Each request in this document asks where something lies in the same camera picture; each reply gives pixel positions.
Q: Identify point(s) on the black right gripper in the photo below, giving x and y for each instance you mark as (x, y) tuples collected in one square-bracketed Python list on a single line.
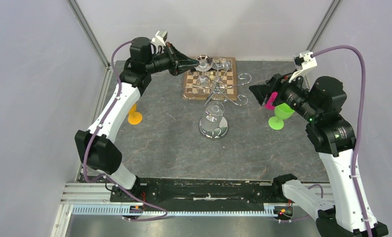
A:
[(279, 83)]

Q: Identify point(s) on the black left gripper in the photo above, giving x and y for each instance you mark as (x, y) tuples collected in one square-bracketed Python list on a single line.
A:
[(179, 63)]

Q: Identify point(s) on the pink plastic wine glass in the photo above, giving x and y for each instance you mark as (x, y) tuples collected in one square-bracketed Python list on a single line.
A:
[(269, 103)]

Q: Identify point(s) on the green plastic wine glass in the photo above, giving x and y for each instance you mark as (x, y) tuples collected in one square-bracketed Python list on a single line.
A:
[(282, 112)]

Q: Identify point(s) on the chrome wine glass rack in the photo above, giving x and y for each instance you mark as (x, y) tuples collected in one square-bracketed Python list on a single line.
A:
[(242, 100)]

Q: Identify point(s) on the orange plastic wine glass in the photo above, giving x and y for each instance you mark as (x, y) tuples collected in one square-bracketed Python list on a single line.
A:
[(134, 117)]

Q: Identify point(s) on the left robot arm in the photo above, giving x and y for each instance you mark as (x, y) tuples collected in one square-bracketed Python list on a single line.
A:
[(95, 145)]

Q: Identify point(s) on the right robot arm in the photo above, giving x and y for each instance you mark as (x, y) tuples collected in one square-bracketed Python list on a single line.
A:
[(334, 139)]

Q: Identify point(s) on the clear ribbed wine glass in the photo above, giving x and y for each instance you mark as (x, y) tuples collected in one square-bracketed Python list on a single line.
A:
[(218, 64)]

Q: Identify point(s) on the wooden chess board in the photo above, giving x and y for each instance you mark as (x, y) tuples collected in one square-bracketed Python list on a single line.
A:
[(228, 83)]

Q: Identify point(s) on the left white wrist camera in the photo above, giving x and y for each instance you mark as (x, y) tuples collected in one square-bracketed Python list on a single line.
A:
[(159, 37)]

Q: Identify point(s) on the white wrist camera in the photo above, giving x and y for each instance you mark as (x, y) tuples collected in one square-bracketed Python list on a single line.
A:
[(304, 63), (159, 37)]

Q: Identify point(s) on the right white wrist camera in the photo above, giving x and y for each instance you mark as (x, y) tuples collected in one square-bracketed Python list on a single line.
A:
[(304, 63)]

